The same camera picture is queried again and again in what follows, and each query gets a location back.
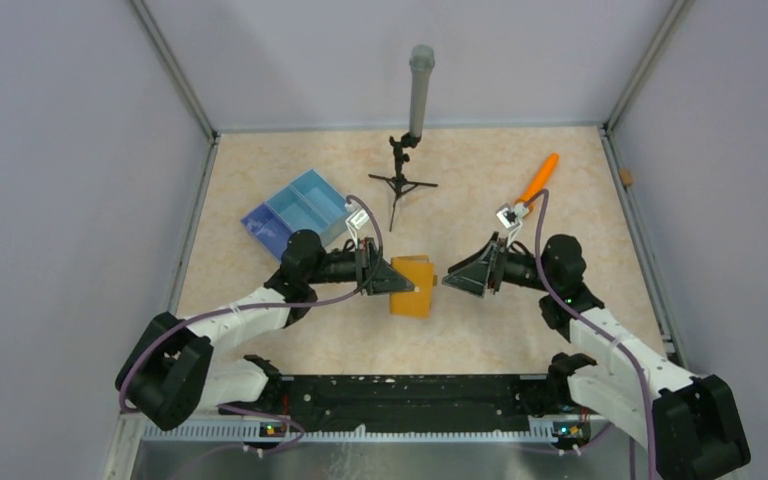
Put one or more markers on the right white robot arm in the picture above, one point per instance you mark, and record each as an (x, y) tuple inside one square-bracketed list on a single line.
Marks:
[(689, 422)]

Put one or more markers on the black tripod stand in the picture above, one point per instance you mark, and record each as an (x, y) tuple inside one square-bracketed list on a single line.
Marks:
[(398, 182)]

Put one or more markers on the blue compartment organizer box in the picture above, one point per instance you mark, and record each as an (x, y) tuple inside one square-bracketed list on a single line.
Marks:
[(308, 202)]

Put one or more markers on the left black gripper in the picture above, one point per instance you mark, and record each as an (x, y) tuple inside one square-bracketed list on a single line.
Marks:
[(387, 279)]

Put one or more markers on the grey microphone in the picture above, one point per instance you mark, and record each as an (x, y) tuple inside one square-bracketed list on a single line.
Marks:
[(421, 63)]

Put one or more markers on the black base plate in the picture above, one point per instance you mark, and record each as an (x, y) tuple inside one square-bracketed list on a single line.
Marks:
[(423, 404)]

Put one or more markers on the orange marker pen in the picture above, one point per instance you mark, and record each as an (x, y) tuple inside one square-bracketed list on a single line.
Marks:
[(540, 178)]

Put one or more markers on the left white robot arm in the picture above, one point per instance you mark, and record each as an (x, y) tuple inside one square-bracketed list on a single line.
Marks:
[(178, 365)]

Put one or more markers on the small wooden block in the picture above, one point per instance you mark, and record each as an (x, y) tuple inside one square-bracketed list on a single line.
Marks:
[(626, 178)]

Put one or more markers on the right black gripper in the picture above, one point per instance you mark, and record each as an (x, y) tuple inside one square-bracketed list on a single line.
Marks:
[(488, 267)]

